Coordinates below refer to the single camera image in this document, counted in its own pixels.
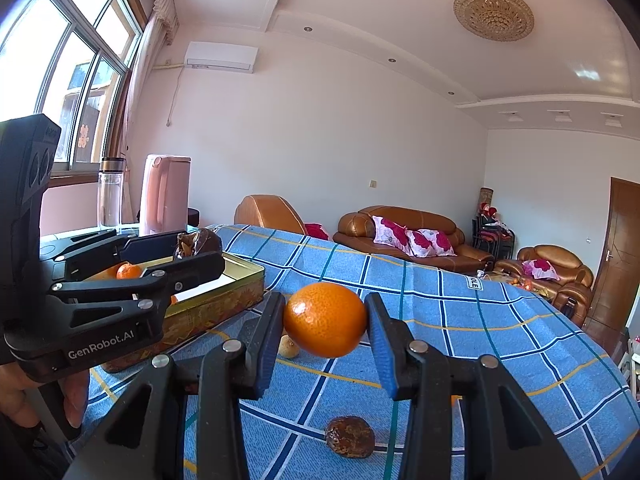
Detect tan longan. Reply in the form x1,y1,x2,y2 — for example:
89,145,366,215
278,334,300,360

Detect large orange mandarin with leaf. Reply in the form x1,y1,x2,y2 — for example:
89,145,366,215
283,282,368,359

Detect dark brown chestnut front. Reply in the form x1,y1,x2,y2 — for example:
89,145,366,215
326,415,375,458

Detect dark brown chestnut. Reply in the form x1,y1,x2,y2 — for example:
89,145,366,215
326,415,375,458
175,228,222,259

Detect small smooth orange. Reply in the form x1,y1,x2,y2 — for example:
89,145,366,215
116,262,143,280

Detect left human hand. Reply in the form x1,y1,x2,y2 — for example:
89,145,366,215
0,362,90,428

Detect pink electric kettle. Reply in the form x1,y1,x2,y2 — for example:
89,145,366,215
139,154,191,236

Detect gold rectangular tin tray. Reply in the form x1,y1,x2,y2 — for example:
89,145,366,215
101,252,265,374

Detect clear glass water bottle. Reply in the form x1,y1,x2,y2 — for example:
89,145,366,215
96,157,126,230

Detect blue plaid tablecloth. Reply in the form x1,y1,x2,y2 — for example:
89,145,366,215
81,223,632,480

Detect floral pink cushion right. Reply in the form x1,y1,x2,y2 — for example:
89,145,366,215
408,229,456,258

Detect floral pink cushion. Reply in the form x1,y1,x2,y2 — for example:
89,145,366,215
408,229,456,258
372,216,412,256

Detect floral pink cushion left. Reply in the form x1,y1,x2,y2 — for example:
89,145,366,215
372,216,412,256

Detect brown leather three-seat sofa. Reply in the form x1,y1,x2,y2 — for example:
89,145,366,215
333,206,494,274

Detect red cushion on left armchair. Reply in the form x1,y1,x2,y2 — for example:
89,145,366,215
304,222,331,240

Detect brown leather armchair left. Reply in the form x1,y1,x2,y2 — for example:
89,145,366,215
234,194,307,235

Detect brown leather armchair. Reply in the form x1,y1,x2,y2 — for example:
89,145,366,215
495,245,594,327
234,194,307,235

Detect black stacked chairs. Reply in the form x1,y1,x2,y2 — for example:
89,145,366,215
472,188,515,260

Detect coffee table with snacks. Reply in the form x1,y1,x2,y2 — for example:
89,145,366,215
480,271,534,292

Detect floral cushion on armchair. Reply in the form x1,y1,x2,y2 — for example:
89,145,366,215
522,259,560,282

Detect brown leather armchair right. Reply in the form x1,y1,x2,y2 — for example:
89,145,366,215
495,245,594,327

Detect beige curtain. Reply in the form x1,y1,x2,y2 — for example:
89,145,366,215
106,0,180,162

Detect brown wooden door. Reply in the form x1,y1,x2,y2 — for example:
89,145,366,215
582,178,640,360

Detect gold round ceiling lamp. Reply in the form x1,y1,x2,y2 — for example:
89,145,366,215
454,0,535,42

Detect white wall air conditioner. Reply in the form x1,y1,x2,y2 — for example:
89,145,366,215
183,41,258,73

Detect window with metal frame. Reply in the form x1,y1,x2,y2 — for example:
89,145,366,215
1,0,142,174

